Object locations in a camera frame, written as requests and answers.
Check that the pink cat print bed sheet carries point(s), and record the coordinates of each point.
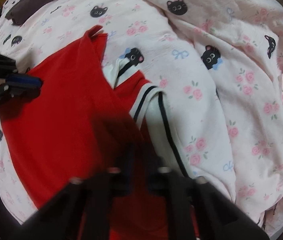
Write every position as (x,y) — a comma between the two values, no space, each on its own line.
(194,105)

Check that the red and white jersey shirt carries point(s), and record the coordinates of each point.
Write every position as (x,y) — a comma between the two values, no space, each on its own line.
(56,117)

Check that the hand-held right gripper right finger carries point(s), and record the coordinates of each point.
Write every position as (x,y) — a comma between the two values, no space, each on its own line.
(155,177)

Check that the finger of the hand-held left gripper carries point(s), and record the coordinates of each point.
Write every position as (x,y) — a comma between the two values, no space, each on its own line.
(24,82)
(19,93)

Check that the pink cat print quilt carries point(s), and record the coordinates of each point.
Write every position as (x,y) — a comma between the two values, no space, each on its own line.
(256,80)

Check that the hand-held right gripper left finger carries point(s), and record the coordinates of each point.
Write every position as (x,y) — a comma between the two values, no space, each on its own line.
(125,177)

